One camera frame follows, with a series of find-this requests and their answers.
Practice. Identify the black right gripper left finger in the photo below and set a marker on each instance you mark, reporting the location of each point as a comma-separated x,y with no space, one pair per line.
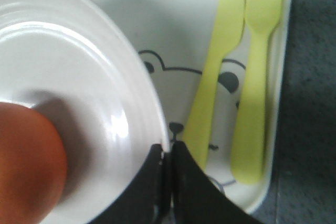
145,199

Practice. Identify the white bear-print tray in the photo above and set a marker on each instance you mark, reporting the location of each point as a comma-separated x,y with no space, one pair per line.
172,36

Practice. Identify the beige round plate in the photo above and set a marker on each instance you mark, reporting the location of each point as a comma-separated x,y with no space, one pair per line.
67,60

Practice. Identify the yellow-green plastic knife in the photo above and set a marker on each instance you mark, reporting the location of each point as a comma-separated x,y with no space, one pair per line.
226,35

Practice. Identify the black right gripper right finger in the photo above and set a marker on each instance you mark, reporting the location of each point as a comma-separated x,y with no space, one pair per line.
195,198

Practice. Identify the yellow-green plastic fork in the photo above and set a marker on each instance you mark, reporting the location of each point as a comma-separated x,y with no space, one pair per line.
247,153

